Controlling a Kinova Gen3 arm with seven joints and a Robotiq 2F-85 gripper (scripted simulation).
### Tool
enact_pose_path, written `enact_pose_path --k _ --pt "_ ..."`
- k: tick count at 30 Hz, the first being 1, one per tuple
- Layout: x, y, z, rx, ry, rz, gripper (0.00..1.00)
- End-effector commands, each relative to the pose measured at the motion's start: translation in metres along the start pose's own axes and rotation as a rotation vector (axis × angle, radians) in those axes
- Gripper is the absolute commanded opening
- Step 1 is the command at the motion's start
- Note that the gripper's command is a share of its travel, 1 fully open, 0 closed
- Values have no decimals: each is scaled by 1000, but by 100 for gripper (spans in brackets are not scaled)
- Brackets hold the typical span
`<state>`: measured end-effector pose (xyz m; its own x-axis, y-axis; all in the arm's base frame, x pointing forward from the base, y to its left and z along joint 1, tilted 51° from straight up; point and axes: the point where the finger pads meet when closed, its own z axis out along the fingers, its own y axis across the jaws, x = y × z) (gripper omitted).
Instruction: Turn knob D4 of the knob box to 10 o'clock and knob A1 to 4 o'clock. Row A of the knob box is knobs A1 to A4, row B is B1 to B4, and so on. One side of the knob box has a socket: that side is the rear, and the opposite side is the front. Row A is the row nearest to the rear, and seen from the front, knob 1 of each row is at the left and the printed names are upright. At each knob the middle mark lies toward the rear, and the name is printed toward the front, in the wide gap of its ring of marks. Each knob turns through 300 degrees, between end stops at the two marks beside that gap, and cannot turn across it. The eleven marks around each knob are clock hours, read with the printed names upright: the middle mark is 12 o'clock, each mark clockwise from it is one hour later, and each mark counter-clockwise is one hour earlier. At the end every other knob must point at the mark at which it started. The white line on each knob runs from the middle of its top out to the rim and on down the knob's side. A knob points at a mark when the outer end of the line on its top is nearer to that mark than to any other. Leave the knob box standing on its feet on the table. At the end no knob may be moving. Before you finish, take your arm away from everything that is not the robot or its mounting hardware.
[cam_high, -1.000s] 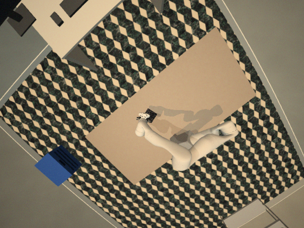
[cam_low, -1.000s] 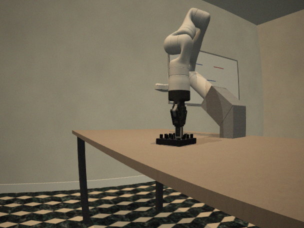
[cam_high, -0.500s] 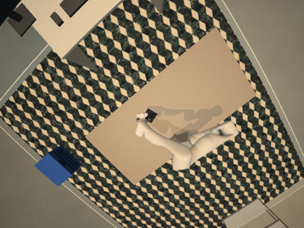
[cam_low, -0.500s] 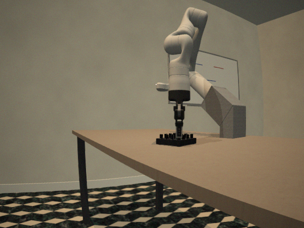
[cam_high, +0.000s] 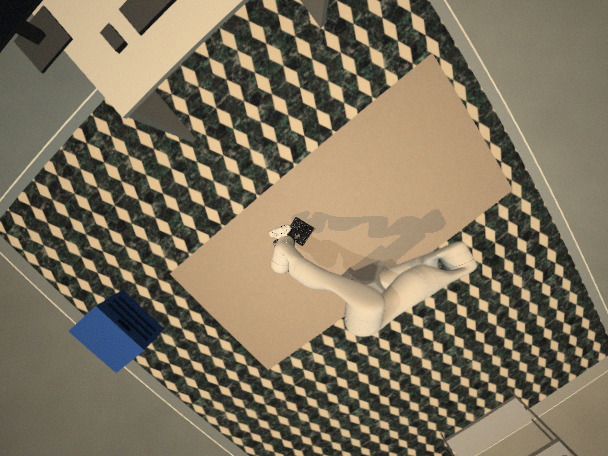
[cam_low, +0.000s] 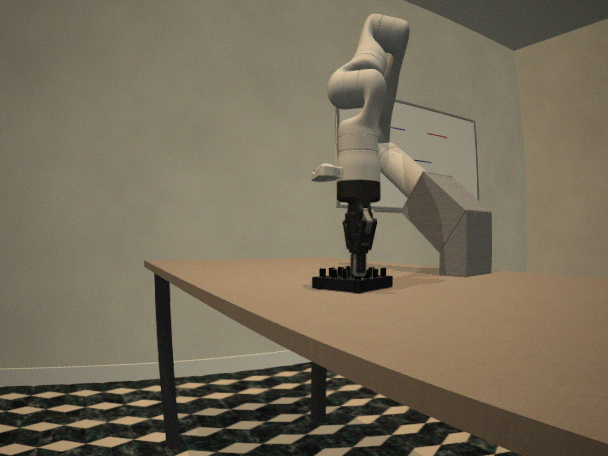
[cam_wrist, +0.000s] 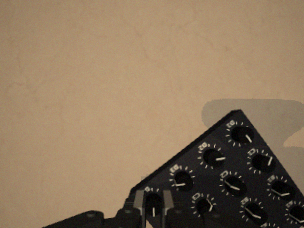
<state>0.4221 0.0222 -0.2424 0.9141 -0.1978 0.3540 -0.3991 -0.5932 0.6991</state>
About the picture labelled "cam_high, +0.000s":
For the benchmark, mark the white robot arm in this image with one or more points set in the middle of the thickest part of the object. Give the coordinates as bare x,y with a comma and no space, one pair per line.
364,307

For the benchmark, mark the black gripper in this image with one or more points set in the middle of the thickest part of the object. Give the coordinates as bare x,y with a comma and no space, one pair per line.
294,236

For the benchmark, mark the black knob box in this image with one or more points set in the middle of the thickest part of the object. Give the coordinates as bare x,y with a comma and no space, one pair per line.
303,228

